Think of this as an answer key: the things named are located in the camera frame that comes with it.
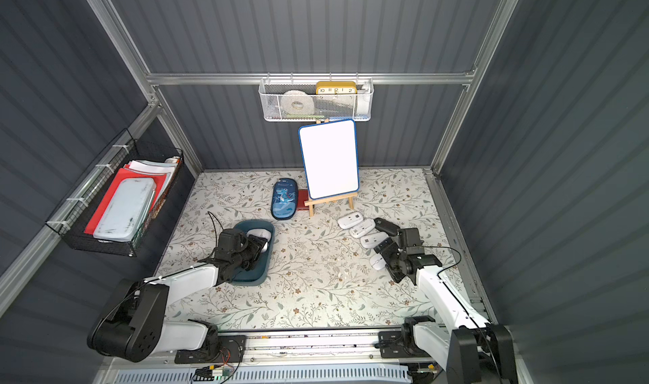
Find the red flat box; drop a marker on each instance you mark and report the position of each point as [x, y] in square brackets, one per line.
[302, 198]

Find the white plastic tray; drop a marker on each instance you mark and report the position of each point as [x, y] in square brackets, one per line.
[126, 211]

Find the white tape roll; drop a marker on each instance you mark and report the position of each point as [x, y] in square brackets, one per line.
[295, 102]

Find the black computer mouse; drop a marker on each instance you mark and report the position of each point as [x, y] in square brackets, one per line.
[386, 226]

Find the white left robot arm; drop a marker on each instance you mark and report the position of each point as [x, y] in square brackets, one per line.
[132, 324]

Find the teal storage box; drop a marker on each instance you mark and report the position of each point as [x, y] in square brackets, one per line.
[256, 271]

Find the white grey computer mouse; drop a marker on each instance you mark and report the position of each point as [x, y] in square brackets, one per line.
[262, 234]

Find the yellow clock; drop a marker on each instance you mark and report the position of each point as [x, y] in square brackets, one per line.
[327, 88]

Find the wooden easel stand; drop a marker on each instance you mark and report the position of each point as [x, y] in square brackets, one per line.
[311, 203]

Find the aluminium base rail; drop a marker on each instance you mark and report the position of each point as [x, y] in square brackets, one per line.
[348, 355]

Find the black wire wall basket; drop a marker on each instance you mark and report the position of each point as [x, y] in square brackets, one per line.
[70, 220]

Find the blue dinosaur pencil case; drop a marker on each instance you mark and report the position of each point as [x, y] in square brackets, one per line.
[284, 199]

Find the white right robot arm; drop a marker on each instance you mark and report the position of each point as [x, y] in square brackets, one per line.
[465, 345]

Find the white wire wall basket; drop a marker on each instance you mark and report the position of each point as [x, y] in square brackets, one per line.
[327, 108]

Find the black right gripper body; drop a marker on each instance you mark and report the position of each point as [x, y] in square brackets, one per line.
[393, 242]

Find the white papers stack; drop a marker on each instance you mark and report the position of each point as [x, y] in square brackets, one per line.
[167, 168]

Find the blue framed whiteboard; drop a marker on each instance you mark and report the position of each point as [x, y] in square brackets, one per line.
[330, 156]

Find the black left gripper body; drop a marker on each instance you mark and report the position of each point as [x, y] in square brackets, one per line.
[248, 247]

